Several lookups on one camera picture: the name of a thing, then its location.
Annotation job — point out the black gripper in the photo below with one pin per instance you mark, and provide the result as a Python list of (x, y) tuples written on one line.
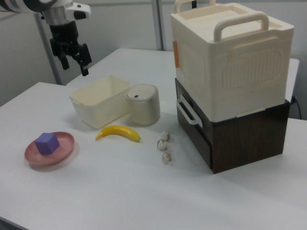
[(63, 36)]

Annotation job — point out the cream small lidded trash can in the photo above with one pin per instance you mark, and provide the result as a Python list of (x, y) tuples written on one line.
[(143, 107)]

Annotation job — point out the cream open plastic bin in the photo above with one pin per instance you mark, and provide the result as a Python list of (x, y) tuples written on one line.
[(96, 107)]

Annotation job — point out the yellow banana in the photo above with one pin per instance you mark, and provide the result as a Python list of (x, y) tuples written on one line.
[(118, 133)]

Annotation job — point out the purple cube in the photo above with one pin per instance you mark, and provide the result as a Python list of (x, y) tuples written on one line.
[(47, 143)]

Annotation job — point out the pink round plate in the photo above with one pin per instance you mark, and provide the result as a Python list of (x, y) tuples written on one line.
[(63, 147)]

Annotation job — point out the dark wooden drawer cabinet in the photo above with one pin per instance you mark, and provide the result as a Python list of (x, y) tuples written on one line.
[(247, 141)]

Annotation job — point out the white grey Franka robot arm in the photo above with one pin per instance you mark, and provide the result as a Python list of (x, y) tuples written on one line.
[(57, 13)]

